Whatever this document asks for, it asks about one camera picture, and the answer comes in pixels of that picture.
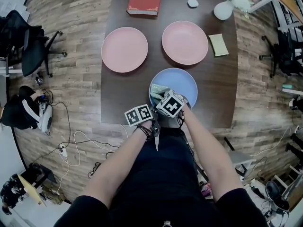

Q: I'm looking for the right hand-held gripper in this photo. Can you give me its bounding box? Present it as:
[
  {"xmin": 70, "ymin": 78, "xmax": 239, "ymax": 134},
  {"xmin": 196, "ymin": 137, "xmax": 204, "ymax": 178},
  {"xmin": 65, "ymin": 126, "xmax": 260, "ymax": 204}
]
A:
[{"xmin": 151, "ymin": 88, "xmax": 190, "ymax": 119}]

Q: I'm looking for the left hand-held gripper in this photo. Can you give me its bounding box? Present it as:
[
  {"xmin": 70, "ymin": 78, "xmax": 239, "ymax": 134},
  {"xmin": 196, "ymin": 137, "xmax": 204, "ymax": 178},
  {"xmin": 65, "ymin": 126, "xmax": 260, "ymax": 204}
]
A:
[{"xmin": 124, "ymin": 103, "xmax": 162, "ymax": 152}]

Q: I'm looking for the green patterned sponge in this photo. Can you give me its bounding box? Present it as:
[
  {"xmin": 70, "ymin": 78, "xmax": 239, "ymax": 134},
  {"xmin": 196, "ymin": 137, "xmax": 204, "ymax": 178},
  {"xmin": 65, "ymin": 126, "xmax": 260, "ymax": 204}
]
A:
[{"xmin": 150, "ymin": 83, "xmax": 170, "ymax": 99}]

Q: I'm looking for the blue plate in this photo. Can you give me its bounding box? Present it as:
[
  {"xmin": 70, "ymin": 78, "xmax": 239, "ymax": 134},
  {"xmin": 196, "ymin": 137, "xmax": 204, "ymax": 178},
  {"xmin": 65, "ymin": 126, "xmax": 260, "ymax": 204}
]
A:
[{"xmin": 148, "ymin": 67, "xmax": 198, "ymax": 111}]

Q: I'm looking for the pink plate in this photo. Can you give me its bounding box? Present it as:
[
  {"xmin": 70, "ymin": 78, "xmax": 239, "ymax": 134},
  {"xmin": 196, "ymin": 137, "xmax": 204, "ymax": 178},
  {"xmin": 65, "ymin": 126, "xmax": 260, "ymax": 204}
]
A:
[
  {"xmin": 161, "ymin": 20, "xmax": 209, "ymax": 66},
  {"xmin": 101, "ymin": 26, "xmax": 149, "ymax": 73}
]

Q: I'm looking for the person's right forearm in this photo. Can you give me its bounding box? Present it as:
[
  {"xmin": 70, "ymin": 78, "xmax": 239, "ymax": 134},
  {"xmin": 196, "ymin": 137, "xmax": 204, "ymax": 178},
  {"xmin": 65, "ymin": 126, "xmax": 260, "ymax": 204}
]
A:
[{"xmin": 182, "ymin": 105, "xmax": 244, "ymax": 203}]

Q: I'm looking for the person's left forearm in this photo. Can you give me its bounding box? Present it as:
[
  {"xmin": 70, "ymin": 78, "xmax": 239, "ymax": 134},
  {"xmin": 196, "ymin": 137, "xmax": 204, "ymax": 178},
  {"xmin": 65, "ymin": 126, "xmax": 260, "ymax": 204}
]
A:
[{"xmin": 81, "ymin": 119, "xmax": 154, "ymax": 209}]

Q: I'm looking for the person's black clothing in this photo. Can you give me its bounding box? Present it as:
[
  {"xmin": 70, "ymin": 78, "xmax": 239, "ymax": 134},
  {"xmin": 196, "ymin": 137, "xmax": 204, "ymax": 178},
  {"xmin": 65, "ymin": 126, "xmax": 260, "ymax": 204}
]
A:
[{"xmin": 53, "ymin": 126, "xmax": 269, "ymax": 227}]

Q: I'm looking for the yellow green sponge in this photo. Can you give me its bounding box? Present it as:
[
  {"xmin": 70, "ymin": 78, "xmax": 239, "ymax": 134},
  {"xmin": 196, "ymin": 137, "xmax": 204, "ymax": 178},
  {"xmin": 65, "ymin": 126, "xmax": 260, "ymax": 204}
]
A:
[{"xmin": 208, "ymin": 33, "xmax": 230, "ymax": 57}]

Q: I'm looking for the pink bag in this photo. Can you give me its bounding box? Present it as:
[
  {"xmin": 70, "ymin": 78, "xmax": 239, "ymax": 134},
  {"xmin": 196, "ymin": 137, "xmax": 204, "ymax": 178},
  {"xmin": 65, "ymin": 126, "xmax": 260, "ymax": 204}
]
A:
[{"xmin": 201, "ymin": 182, "xmax": 212, "ymax": 197}]

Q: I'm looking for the white ceramic vase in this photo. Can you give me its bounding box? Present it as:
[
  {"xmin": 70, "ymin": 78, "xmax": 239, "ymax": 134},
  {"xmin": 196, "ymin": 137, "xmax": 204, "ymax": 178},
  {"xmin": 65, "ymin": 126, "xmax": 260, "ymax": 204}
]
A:
[{"xmin": 213, "ymin": 1, "xmax": 234, "ymax": 21}]

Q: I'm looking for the black office chair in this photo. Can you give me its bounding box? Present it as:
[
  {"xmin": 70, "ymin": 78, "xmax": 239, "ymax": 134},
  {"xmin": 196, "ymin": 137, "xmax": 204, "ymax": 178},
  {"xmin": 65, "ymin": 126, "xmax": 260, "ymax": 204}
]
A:
[
  {"xmin": 259, "ymin": 29, "xmax": 303, "ymax": 78},
  {"xmin": 0, "ymin": 9, "xmax": 68, "ymax": 78}
]

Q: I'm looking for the yellow board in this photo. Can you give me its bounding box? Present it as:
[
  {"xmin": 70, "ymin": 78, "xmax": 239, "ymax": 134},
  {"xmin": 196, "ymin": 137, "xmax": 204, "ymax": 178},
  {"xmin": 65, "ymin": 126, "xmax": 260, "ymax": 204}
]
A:
[{"xmin": 18, "ymin": 174, "xmax": 47, "ymax": 207}]

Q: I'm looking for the black bracelet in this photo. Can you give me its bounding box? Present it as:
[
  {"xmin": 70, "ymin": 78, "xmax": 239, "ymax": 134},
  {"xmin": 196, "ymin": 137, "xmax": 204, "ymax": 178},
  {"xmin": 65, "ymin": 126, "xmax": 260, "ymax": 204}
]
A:
[{"xmin": 134, "ymin": 124, "xmax": 154, "ymax": 141}]

